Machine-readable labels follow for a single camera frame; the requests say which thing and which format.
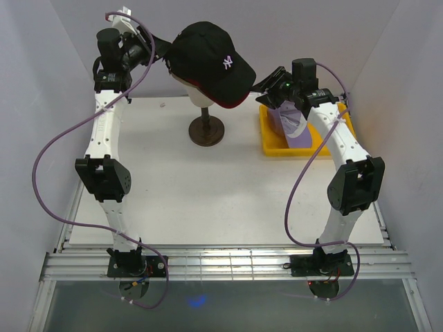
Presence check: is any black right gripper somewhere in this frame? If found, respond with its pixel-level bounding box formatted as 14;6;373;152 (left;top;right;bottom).
248;67;298;111

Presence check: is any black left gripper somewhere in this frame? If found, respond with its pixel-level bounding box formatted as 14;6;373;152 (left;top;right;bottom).
121;26;174;72

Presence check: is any black cap white NY logo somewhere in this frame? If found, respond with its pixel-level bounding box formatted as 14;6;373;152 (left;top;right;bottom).
164;21;256;92

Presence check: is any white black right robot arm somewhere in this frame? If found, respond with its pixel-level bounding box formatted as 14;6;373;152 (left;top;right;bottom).
251;58;385;275

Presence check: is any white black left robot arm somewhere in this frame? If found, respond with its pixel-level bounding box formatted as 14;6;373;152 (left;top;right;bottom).
75;27;159;277

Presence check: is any purple baseball cap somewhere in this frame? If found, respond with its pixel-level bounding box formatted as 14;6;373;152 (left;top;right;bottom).
267;102;312;149

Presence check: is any yellow plastic bin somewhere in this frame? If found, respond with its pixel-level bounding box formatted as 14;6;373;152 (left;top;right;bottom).
259;102;357;157

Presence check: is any beige mannequin head on stand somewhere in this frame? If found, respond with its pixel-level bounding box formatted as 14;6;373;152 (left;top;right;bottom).
171;74;225;147

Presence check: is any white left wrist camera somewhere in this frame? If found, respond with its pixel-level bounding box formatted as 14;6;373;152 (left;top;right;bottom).
108;15;138;35

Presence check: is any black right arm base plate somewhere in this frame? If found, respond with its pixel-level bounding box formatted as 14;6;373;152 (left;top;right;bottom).
289;254;354;277

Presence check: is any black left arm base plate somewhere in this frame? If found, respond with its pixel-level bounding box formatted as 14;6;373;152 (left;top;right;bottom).
106;255;166;278

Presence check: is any aluminium mounting rail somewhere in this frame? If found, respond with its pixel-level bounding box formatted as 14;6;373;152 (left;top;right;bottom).
40;246;415;282

